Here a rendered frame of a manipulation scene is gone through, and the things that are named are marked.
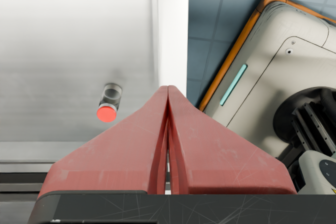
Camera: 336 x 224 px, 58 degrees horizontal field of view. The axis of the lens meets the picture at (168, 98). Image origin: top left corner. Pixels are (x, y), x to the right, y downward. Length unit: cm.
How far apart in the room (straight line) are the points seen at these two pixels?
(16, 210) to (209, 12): 97
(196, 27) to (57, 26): 98
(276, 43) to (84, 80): 78
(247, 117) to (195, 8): 47
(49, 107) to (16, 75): 5
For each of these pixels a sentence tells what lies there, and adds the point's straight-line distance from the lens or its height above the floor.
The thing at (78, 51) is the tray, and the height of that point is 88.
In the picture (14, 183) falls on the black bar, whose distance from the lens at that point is 49.
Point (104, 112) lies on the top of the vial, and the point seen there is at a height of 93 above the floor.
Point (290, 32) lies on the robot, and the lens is 105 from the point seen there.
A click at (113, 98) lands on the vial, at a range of 34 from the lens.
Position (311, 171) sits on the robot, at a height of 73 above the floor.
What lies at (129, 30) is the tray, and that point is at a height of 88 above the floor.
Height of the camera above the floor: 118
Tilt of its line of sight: 55 degrees down
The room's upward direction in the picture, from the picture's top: 179 degrees counter-clockwise
